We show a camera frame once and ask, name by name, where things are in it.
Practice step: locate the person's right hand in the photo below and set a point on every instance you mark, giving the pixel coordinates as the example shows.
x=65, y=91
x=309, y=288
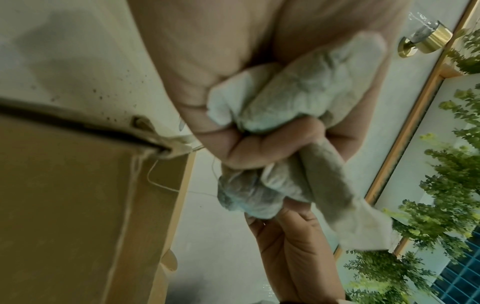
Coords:
x=300, y=261

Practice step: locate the person's left hand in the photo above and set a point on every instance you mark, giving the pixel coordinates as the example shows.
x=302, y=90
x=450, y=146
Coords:
x=210, y=44

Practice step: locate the green fern plants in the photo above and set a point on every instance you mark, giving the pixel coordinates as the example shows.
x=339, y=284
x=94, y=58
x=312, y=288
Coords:
x=446, y=193

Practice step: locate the blue grid window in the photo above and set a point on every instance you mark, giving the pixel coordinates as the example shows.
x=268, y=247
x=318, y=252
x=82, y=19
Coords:
x=461, y=273

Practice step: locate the brass wall lamp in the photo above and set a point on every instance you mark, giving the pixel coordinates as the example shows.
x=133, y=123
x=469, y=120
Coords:
x=435, y=37

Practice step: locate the brown paper box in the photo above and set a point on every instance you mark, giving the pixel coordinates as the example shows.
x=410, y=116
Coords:
x=67, y=207

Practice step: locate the bunch of tea bags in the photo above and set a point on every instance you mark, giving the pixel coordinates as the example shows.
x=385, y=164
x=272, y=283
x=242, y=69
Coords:
x=315, y=86

